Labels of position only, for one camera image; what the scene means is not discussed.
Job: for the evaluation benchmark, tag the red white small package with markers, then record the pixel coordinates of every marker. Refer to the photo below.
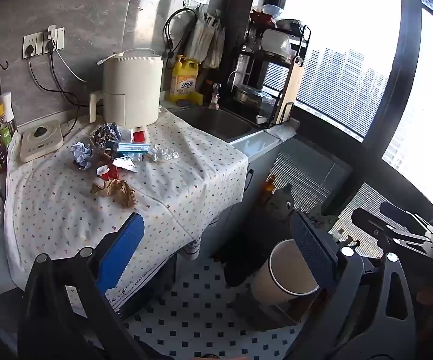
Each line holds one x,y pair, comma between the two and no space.
139,135

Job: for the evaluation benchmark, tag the white charger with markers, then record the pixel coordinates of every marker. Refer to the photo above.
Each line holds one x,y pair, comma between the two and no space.
51,30

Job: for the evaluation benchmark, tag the grey jug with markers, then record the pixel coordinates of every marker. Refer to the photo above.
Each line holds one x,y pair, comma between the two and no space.
282,204

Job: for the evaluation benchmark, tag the glass bowl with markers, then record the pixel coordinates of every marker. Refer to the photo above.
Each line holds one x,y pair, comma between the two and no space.
272,9

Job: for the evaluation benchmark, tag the black plug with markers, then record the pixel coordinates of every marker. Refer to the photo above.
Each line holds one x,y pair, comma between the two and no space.
49,45
28,49

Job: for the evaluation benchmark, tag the white wall socket panel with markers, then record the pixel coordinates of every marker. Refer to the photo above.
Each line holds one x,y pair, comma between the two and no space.
38,43

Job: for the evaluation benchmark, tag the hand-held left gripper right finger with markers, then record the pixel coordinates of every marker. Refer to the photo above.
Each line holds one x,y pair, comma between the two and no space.
314,251

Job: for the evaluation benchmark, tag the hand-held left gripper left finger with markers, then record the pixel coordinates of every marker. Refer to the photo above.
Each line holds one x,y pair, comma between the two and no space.
122,251

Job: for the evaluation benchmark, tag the hanging plastic bags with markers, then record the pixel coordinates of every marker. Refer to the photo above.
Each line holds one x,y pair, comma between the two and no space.
201,41

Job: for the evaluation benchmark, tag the black dish rack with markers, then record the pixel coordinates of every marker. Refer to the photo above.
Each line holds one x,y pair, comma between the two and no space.
261,53

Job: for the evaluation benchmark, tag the cream induction cooker base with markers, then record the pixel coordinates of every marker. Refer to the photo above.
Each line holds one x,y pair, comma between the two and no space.
42,142

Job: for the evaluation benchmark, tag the blue white carton box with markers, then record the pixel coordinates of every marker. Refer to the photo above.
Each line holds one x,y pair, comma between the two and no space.
130,147

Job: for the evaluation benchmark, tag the yellow detergent bottle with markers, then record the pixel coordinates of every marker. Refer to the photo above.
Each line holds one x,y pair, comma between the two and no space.
184,82

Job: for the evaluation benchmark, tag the crumpled clear plastic wrapper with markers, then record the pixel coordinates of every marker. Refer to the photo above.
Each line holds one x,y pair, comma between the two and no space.
162,153

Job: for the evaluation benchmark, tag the orange bottle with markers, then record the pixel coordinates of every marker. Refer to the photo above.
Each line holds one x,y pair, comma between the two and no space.
269,191

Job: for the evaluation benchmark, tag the white cabinet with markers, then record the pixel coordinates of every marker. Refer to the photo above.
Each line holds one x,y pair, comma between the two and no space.
257,150

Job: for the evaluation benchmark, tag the steel pot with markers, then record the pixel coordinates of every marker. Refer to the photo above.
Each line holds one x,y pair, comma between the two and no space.
248,95

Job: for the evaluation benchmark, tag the floral tablecloth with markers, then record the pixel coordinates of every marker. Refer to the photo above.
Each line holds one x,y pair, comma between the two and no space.
51,213

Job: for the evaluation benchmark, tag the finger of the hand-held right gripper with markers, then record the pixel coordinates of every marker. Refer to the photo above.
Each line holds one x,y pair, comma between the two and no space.
404,219
374,228

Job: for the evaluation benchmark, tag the white rag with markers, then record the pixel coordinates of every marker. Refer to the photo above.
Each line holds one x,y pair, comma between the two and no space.
282,131

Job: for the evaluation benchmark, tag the black bowl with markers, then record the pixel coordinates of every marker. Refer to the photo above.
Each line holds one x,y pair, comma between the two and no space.
289,24

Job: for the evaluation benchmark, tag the shiny snack wrapper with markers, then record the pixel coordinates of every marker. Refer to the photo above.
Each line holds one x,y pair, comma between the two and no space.
105,133

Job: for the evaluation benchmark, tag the blue white paper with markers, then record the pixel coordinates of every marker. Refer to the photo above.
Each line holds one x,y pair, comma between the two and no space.
81,153

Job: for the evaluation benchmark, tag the wooden cutting board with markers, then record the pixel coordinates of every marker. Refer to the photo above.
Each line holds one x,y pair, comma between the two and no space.
294,82

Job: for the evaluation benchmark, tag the red wrapper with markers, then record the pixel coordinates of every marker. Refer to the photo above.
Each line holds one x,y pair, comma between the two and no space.
111,172

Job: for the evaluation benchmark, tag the steel sink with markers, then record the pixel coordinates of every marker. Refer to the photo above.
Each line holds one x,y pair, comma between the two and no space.
220,123

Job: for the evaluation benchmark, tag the red bowl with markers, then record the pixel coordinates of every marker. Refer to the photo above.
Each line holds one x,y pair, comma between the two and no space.
263,17

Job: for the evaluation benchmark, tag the yellow cap green label bottle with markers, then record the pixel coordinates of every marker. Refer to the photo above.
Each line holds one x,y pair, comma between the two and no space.
3,131

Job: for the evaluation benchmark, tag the flat silver foil piece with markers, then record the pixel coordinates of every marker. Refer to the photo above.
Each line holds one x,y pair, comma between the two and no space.
124,163

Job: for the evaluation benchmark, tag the crumpled brown paper bag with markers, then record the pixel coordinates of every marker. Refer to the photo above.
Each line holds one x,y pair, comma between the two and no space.
117,191

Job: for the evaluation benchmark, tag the cream air fryer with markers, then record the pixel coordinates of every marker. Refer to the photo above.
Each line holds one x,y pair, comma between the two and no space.
130,90

